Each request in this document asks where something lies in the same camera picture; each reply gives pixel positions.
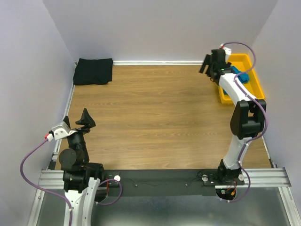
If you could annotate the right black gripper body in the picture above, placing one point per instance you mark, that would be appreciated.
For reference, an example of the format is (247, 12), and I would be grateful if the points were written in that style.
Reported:
(226, 65)

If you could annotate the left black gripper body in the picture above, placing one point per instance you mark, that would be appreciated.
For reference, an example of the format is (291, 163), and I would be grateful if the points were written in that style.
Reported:
(78, 141)

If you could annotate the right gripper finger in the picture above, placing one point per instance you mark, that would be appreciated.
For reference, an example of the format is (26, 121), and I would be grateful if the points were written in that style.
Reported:
(204, 67)
(207, 59)

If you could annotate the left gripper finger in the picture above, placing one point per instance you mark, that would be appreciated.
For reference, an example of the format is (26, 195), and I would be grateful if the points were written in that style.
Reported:
(66, 122)
(86, 120)

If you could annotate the blue t shirt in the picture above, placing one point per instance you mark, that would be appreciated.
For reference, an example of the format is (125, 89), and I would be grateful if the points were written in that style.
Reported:
(242, 76)

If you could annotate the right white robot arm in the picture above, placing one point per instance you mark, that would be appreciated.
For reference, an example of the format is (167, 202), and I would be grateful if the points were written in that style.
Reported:
(248, 119)

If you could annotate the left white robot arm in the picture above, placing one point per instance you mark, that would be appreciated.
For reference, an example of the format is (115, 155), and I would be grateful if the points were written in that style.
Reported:
(81, 177)

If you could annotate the yellow plastic bin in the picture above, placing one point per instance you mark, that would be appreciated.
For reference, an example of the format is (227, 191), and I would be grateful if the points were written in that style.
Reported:
(243, 62)

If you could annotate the folded black t shirt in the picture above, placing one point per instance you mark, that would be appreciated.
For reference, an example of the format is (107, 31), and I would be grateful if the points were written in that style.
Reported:
(93, 71)

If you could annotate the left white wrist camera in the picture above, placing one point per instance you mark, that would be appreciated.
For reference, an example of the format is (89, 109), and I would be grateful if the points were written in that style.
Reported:
(59, 132)

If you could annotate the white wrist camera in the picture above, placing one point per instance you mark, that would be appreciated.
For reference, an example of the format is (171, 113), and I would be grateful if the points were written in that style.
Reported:
(227, 50)
(59, 132)

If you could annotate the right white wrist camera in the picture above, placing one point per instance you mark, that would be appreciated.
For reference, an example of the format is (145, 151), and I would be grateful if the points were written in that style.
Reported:
(227, 50)

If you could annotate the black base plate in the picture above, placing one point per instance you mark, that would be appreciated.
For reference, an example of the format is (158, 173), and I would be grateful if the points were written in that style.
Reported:
(171, 182)

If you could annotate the aluminium frame rail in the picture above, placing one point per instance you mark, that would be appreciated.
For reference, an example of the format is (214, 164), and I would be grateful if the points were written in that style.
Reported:
(275, 177)

